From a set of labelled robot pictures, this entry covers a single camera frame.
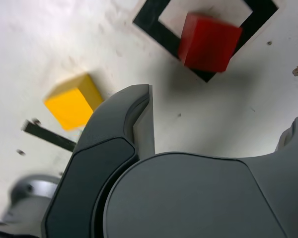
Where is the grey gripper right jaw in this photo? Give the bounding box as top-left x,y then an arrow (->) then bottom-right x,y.
101,115 -> 298,238

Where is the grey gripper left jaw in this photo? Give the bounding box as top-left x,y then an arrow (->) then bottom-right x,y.
41,84 -> 156,238

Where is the yellow cube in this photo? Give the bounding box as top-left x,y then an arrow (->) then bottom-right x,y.
43,73 -> 105,131

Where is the red cube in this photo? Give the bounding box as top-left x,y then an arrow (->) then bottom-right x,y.
177,12 -> 243,73

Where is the black tape square outline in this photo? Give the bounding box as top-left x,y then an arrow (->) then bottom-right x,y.
133,0 -> 280,83

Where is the black tape strip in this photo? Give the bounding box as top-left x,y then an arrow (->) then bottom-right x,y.
21,119 -> 77,152

